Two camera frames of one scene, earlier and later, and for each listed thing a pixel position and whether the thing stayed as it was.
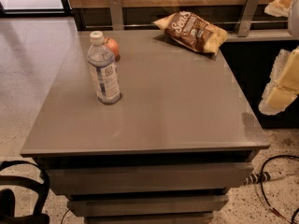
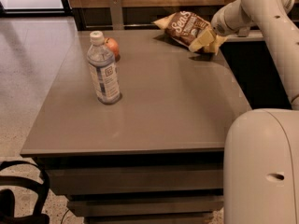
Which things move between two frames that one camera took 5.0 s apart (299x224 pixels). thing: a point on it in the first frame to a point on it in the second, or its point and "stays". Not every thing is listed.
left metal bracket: [116, 7] stays
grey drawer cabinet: [179, 136] stays
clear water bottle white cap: [104, 70] stays
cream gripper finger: [281, 6] to [216, 43]
